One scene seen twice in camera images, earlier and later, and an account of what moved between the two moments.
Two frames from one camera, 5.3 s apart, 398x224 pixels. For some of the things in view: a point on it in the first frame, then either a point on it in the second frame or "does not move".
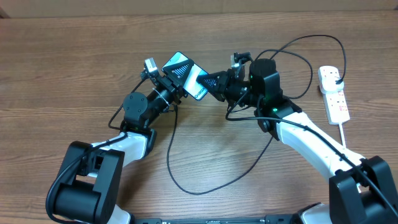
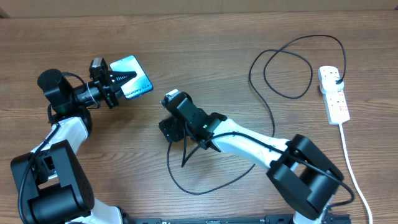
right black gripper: x=225 y=79 → x=172 y=128
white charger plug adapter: x=328 y=84 does not move
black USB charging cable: x=315 y=37 → x=206 y=190
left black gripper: x=176 y=90 → x=110 y=87
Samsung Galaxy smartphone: x=192 y=86 → x=137 y=86
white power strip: x=336 y=107 does not move
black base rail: x=267 y=219 does not move
